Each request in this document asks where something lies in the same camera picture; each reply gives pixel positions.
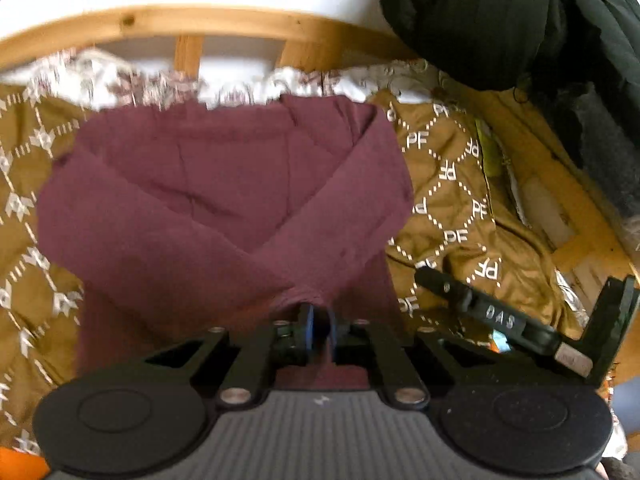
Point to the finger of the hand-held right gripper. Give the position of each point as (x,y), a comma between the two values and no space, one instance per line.
(480,307)

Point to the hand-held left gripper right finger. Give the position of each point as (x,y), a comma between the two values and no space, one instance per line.
(331,331)

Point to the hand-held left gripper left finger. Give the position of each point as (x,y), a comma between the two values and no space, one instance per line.
(309,327)

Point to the maroon sweater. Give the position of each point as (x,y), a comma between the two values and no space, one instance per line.
(225,185)

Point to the brown patterned blanket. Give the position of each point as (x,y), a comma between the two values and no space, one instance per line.
(450,210)

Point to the yellow-green cloth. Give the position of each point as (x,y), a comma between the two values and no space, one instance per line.
(487,152)

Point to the grey fuzzy cloth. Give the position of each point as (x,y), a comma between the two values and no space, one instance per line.
(600,135)

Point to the black puffy jacket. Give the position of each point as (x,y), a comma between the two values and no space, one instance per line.
(475,15)

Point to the orange cloth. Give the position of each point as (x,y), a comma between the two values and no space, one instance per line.
(20,467)

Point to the wooden bed frame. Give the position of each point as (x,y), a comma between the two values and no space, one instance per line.
(150,20)

